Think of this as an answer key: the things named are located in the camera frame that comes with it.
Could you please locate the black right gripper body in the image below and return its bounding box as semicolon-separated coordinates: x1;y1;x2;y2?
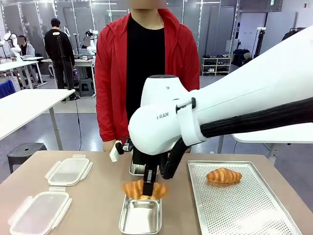
132;145;161;170

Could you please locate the golden croissant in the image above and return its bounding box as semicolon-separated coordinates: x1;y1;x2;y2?
206;167;243;184
122;179;169;201

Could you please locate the clear plastic clip lid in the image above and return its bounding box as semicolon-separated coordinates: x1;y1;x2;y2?
45;154;93;187
7;186;73;235

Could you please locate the rectangular steel container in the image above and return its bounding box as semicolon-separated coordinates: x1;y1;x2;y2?
129;156;161;176
118;194;162;235

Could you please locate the perforated metal baking tray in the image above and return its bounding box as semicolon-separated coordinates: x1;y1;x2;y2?
187;160;304;235

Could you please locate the grey plastic stool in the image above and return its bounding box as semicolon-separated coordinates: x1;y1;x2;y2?
78;78;95;98

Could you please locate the person in red jacket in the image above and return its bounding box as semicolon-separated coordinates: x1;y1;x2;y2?
94;8;201;151

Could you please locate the black plastic stool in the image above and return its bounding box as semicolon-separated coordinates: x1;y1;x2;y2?
7;143;48;173

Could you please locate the white shoe rack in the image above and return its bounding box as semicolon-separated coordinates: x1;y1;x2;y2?
201;56;232;76

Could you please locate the white work table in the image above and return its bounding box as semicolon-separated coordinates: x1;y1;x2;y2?
0;88;76;151

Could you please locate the standing person in black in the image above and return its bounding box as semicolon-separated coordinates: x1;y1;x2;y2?
44;18;75;100

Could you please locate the white table with grey leg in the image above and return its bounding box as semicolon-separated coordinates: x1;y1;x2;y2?
217;121;313;158

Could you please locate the black backpack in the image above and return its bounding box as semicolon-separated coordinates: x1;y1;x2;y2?
233;48;251;67

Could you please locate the blue chair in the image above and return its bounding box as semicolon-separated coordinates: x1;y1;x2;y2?
0;79;17;99

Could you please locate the white background desk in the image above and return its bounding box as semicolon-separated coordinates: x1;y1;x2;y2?
0;56;47;89

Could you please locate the seated person in grey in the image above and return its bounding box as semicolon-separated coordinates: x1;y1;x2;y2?
18;35;36;58

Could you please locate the black stand with white head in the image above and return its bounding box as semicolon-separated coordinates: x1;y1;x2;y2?
254;26;267;59

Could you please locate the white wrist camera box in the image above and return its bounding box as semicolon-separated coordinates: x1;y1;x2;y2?
109;138;134;163

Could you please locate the white cable strap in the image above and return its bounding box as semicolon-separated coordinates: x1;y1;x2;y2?
175;97;207;145

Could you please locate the black floor cable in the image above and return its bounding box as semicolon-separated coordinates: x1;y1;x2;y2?
72;96;83;151

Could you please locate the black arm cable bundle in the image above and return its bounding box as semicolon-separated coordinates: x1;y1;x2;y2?
160;96;313;181

